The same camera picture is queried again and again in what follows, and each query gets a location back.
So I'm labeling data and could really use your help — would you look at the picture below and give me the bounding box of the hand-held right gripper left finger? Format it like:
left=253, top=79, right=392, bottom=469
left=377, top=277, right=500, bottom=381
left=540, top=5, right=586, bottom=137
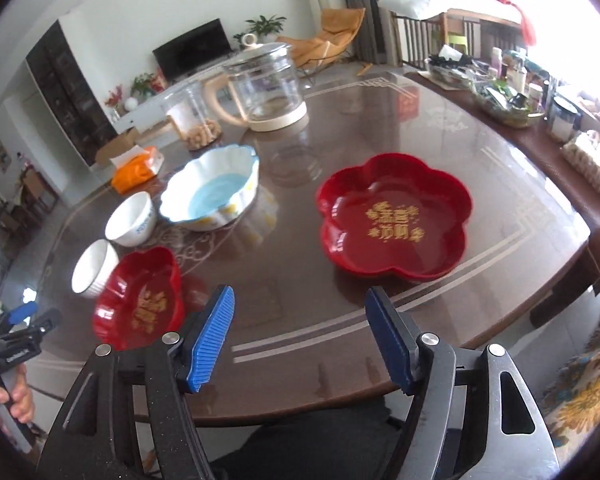
left=37, top=285, right=236, bottom=480

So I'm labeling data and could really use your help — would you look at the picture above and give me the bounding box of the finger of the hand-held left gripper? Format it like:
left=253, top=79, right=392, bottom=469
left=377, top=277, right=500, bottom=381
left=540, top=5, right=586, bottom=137
left=0, top=301, right=39, bottom=333
left=2, top=308, right=64, bottom=347

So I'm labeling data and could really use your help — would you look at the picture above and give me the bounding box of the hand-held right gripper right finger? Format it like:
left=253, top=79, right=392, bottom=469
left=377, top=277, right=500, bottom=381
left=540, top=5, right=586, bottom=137
left=365, top=286, right=561, bottom=480

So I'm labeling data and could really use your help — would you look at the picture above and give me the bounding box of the white ribbed bowl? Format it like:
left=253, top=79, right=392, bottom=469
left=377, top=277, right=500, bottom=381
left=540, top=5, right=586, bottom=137
left=71, top=239, right=120, bottom=300

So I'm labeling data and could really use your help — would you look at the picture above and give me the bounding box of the small red flower-shaped plate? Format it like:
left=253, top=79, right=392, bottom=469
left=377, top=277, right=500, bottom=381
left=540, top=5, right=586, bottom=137
left=92, top=246, right=183, bottom=352

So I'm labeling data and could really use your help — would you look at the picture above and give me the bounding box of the large red flower-shaped plate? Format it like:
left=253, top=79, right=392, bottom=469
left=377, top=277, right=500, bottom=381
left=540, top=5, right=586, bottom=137
left=315, top=152, right=473, bottom=281

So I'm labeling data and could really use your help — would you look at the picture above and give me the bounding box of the white bowl with blue print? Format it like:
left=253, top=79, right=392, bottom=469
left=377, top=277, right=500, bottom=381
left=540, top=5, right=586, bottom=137
left=104, top=191, right=156, bottom=248

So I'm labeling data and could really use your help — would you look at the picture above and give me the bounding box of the blue and white wavy bowl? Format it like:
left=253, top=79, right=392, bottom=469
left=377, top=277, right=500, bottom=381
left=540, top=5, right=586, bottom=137
left=159, top=145, right=261, bottom=232

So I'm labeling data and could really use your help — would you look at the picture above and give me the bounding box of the person's left hand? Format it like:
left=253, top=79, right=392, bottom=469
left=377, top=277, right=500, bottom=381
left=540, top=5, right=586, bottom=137
left=0, top=362, right=36, bottom=424

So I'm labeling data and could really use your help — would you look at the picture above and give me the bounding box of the orange tissue pack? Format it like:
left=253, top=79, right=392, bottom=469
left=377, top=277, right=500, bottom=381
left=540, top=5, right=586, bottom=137
left=110, top=146, right=165, bottom=194

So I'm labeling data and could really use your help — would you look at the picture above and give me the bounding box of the cardboard box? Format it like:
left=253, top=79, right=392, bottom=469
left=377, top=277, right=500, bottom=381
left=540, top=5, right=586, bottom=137
left=96, top=129, right=140, bottom=165

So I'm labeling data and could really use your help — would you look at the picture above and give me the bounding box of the floral cushion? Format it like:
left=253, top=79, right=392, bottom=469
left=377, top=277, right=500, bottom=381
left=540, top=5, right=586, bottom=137
left=542, top=305, right=600, bottom=466

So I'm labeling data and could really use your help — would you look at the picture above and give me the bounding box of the dark display cabinet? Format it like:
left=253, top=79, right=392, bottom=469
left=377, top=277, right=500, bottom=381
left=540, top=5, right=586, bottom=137
left=25, top=25, right=118, bottom=166

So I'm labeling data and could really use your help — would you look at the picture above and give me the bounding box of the clear plastic snack jar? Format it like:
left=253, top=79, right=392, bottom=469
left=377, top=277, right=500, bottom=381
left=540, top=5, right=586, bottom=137
left=161, top=81, right=224, bottom=152

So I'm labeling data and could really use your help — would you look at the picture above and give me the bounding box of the white television console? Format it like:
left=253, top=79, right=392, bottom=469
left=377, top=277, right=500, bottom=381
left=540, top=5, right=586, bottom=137
left=107, top=65, right=251, bottom=133

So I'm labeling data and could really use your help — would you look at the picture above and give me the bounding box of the tray of assorted bottles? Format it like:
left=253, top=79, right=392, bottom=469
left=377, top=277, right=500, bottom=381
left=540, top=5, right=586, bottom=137
left=425, top=45, right=548, bottom=128

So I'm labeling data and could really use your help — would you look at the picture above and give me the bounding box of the clear packet of snacks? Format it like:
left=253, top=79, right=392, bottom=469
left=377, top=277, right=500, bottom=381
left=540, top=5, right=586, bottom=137
left=562, top=130, right=600, bottom=198

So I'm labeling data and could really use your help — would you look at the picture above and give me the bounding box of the white lidded jar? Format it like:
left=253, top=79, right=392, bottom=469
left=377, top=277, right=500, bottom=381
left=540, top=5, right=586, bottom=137
left=547, top=96, right=582, bottom=143

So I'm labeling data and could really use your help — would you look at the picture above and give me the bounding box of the black television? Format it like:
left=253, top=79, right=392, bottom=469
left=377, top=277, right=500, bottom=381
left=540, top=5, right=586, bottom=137
left=152, top=18, right=232, bottom=81

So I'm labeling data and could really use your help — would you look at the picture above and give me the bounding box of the wooden railing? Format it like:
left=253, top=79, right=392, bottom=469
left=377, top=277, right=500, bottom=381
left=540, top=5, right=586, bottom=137
left=390, top=7, right=526, bottom=68

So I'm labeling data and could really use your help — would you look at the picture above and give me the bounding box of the orange lounge chair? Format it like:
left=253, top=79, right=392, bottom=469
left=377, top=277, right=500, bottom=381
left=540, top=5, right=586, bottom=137
left=276, top=7, right=367, bottom=73

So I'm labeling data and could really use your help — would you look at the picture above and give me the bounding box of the green potted plant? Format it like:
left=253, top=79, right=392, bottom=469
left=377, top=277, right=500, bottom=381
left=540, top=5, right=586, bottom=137
left=245, top=14, right=287, bottom=43

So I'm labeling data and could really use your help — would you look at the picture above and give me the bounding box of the grey curtain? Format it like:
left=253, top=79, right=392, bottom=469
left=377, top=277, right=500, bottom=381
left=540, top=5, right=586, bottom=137
left=336, top=0, right=386, bottom=63

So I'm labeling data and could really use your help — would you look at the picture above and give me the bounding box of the white pillow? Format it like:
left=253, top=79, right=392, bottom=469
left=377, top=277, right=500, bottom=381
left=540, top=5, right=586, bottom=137
left=380, top=0, right=523, bottom=26

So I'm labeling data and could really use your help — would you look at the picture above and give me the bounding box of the red cloth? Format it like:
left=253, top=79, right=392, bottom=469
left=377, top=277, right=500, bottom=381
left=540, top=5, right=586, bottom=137
left=462, top=0, right=537, bottom=46

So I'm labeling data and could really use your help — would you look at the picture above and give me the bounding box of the glass kettle with cream handle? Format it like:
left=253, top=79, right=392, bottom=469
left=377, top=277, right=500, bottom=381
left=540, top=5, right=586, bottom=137
left=202, top=34, right=308, bottom=133

